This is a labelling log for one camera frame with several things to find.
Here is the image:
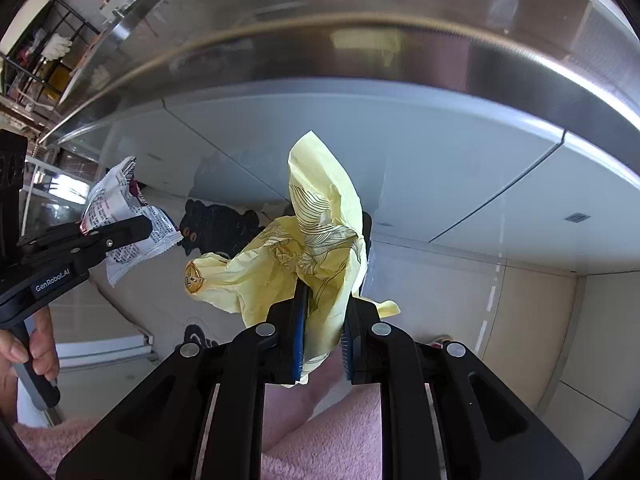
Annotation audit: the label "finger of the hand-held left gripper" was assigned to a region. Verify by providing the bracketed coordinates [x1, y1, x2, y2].
[17, 224, 101, 261]
[62, 215, 154, 275]

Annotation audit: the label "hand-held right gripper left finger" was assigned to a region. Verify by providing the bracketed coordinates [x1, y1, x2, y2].
[55, 284, 311, 480]

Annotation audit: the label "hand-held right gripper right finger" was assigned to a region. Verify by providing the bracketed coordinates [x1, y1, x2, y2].
[341, 297, 586, 480]

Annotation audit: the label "white printed snack wrapper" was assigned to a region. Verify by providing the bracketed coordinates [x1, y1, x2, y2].
[80, 156, 183, 288]

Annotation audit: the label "yellow paper wrapper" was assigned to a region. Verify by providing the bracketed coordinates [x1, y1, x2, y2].
[184, 131, 402, 388]

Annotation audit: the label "person's left hand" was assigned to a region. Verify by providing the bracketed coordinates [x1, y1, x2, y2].
[0, 304, 61, 423]

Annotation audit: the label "pink fleece pants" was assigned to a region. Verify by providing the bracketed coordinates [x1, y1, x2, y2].
[12, 355, 446, 480]

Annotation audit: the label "white gloves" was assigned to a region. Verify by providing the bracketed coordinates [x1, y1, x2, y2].
[41, 34, 77, 62]

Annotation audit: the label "white glossy cabinet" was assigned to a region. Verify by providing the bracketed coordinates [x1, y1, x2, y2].
[97, 80, 640, 276]

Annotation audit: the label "black metal shelf rack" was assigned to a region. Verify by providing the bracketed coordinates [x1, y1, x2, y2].
[0, 0, 103, 108]

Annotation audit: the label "stainless steel table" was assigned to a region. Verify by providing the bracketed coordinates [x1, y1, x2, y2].
[37, 0, 640, 201]

